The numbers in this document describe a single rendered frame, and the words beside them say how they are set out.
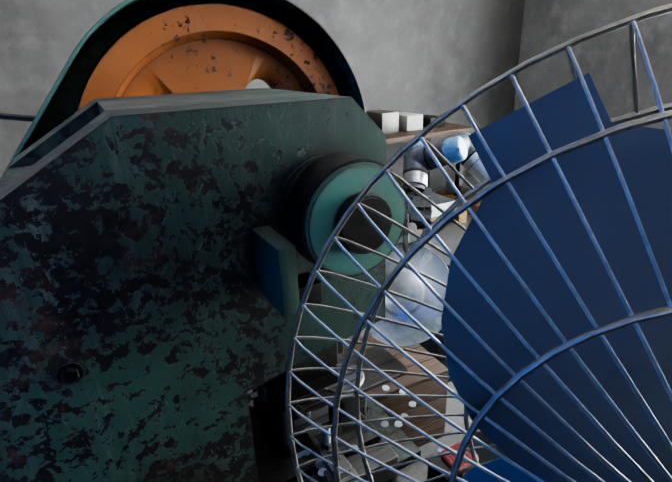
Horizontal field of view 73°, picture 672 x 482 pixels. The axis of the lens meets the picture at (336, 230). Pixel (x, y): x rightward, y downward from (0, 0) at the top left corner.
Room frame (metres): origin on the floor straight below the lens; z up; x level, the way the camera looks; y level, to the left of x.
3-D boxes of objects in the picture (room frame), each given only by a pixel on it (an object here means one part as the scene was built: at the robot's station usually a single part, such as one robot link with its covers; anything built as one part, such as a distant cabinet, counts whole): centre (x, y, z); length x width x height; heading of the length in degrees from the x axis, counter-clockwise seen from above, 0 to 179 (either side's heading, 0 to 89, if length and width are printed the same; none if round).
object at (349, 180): (0.92, 0.11, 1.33); 0.67 x 0.18 x 0.18; 29
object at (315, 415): (0.92, 0.11, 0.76); 0.15 x 0.09 x 0.05; 29
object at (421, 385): (1.63, -0.18, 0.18); 0.40 x 0.38 x 0.35; 115
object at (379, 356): (1.00, -0.04, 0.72); 0.25 x 0.14 x 0.14; 119
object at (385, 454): (0.92, 0.11, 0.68); 0.45 x 0.30 x 0.06; 29
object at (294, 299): (0.69, 0.01, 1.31); 0.22 x 0.12 x 0.22; 119
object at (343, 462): (0.77, 0.03, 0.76); 0.17 x 0.06 x 0.10; 29
